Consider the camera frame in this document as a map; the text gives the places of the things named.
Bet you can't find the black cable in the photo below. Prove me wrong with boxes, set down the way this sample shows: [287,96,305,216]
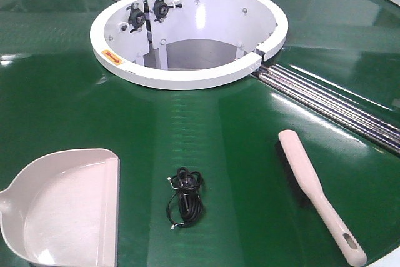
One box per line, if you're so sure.
[166,166,206,230]

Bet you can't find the beige hand brush black bristles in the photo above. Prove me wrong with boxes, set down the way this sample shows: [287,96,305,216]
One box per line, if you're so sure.
[277,129,367,266]

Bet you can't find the beige plastic dustpan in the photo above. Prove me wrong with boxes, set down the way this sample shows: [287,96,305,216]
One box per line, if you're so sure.
[1,148,119,266]

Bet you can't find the orange arrow sticker front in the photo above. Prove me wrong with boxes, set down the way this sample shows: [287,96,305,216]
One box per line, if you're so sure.
[101,49,124,66]

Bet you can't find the chrome rollers right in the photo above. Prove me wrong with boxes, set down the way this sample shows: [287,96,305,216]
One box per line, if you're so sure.
[254,64,399,156]

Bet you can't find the white inner conveyor ring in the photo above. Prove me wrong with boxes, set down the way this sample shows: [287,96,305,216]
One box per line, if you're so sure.
[89,0,289,91]

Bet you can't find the right black bearing mount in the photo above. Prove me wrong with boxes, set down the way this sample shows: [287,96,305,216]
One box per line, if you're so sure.
[149,0,183,23]

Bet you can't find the black bearing mount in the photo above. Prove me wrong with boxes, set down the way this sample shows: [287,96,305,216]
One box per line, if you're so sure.
[149,0,183,23]
[128,3,146,33]

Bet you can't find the left black bearing mount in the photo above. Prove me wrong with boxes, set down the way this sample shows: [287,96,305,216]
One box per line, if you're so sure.
[128,3,146,33]

